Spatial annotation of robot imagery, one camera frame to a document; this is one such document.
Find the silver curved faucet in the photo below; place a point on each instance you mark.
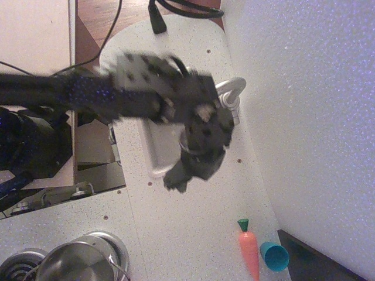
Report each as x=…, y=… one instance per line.
x=229, y=95

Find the grey toy sink basin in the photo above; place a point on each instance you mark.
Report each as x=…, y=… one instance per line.
x=161, y=146

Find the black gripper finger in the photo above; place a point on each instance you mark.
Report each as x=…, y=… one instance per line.
x=181, y=186
x=170, y=183

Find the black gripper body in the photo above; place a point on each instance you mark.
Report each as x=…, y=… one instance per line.
x=207, y=132

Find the silver stove burner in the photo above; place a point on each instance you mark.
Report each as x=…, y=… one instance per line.
x=118, y=246
x=21, y=265

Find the stainless steel pot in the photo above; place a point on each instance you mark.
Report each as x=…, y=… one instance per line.
x=85, y=258

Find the orange toy carrot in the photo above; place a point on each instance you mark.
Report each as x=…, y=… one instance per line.
x=249, y=249

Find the teal plastic cup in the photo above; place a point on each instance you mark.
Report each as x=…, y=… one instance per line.
x=275, y=256

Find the silver stove burner left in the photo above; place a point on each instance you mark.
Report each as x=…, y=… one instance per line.
x=21, y=265

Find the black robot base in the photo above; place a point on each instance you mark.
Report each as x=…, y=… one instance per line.
x=34, y=145

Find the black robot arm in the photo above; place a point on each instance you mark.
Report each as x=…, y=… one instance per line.
x=136, y=86

